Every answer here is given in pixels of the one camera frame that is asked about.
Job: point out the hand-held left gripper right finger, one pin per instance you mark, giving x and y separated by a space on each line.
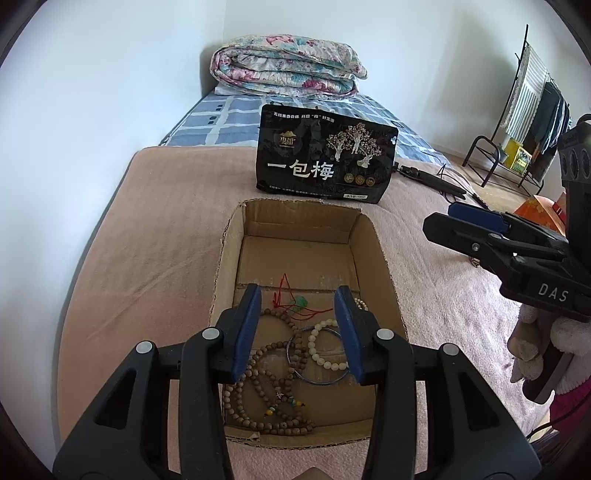
348 332

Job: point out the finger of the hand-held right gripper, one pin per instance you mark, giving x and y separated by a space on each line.
475 214
461 233

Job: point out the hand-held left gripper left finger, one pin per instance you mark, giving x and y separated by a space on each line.
244 332

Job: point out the thin metal bangle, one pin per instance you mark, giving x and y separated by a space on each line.
287 353

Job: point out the cardboard box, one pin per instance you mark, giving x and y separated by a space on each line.
295 226

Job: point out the person's right hand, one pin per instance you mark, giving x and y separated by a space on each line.
579 346

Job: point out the black folded tripod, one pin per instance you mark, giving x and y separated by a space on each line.
429 180

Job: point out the small grey pot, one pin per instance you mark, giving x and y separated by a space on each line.
502 154

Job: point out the yellow crate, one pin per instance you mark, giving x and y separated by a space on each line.
517 157

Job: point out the black clothes rack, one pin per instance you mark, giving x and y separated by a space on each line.
480 143

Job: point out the beige and red box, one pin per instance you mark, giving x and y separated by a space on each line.
561 210

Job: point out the dark hanging clothes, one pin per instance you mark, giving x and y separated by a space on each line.
551 120

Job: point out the pink blanket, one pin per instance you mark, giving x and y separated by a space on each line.
138 254

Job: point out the striped hanging cloth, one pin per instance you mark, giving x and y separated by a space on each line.
526 92

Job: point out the brown cardboard piece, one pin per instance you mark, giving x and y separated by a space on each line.
314 475

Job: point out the black snack bag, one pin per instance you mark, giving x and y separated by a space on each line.
323 161

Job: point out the blue checked bedsheet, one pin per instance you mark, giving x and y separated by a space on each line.
221 120

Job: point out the folded floral quilt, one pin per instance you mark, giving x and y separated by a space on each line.
286 64

